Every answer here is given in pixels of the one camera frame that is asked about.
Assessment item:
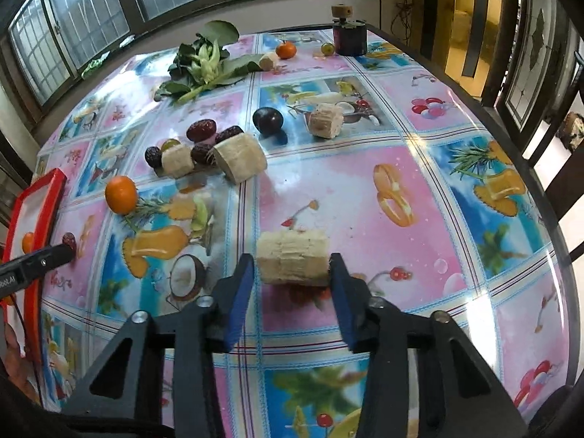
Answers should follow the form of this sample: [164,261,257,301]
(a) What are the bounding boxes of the dark round jar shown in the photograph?
[332,19,367,57]

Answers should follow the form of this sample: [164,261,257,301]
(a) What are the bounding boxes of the hanging dark cord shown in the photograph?
[395,0,414,46]

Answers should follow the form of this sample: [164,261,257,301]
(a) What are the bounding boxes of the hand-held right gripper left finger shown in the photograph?
[61,252,256,438]

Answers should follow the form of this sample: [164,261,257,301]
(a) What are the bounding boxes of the glass panel door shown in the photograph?
[495,0,576,147]

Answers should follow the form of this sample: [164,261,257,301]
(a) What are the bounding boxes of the large peeled sugarcane piece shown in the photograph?
[255,228,330,287]

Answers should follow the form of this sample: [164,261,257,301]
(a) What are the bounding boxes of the green bok choy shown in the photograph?
[153,20,274,105]

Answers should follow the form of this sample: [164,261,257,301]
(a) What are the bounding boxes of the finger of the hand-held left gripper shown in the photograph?
[0,243,77,293]

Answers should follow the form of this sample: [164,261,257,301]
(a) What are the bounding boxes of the red rimmed tray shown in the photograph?
[0,168,69,375]

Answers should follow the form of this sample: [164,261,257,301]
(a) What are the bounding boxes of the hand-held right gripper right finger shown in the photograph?
[327,252,530,438]

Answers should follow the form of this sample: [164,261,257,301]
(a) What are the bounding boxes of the dark wooden chair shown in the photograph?
[420,0,525,101]

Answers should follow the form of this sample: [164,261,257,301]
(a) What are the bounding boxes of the printed fruit tablecloth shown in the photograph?
[32,27,571,438]

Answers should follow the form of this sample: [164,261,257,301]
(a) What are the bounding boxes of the dark purple plum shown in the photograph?
[252,107,284,135]

